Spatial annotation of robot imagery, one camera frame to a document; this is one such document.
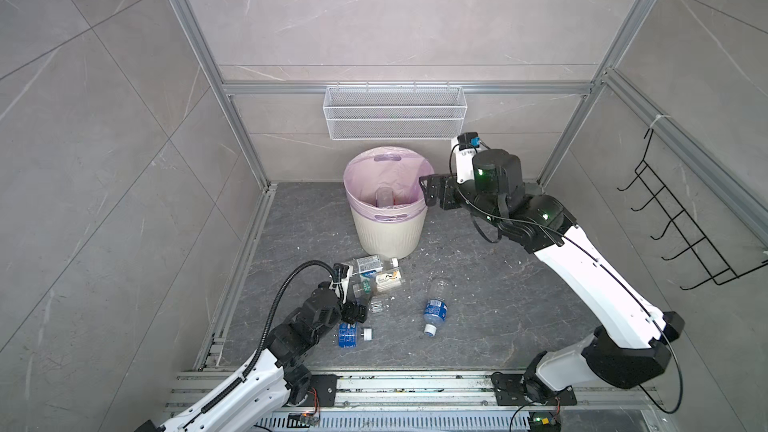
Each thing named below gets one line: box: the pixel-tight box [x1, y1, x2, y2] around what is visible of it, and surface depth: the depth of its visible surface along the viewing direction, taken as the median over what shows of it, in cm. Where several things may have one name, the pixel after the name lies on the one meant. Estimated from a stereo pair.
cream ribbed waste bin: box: [343, 146, 435, 260], surface depth 92 cm
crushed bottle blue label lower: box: [338, 322, 358, 348], surface depth 79 cm
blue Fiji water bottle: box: [375, 186, 394, 208], surface depth 103 cm
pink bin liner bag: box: [343, 147, 435, 223], surface depth 92 cm
